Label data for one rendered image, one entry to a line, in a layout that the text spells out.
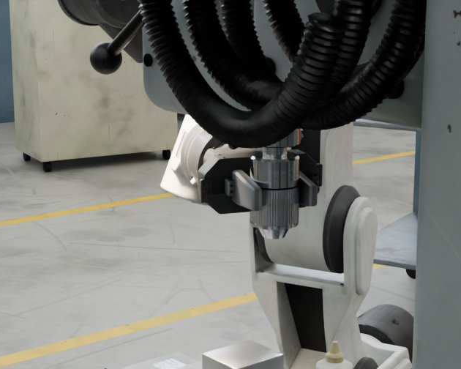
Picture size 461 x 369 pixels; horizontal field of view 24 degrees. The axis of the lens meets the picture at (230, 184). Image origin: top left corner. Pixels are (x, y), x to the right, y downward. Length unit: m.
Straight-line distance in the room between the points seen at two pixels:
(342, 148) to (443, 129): 1.16
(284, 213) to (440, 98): 0.46
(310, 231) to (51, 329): 2.68
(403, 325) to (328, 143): 0.58
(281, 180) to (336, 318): 0.78
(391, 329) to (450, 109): 1.56
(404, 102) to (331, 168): 0.97
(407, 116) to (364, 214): 0.99
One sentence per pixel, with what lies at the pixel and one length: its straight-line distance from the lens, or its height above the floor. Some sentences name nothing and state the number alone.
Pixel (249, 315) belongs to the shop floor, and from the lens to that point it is 4.37.
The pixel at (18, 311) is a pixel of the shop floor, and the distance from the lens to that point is 4.49.
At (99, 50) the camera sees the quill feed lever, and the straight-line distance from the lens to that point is 0.98.
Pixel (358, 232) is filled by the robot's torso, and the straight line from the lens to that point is 1.69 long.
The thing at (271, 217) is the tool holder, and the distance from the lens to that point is 0.99.
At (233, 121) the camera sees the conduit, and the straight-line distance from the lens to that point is 0.61.
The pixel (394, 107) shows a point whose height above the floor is 1.35.
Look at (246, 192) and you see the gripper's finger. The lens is 0.99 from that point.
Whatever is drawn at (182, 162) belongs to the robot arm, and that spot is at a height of 1.23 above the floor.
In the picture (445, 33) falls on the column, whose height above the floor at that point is 1.42.
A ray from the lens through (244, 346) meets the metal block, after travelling 1.05.
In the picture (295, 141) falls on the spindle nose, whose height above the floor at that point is 1.28.
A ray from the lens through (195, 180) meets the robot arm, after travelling 1.12.
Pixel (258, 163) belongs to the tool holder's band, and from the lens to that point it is 0.99.
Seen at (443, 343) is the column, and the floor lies 1.26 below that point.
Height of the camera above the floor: 1.46
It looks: 13 degrees down
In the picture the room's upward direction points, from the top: straight up
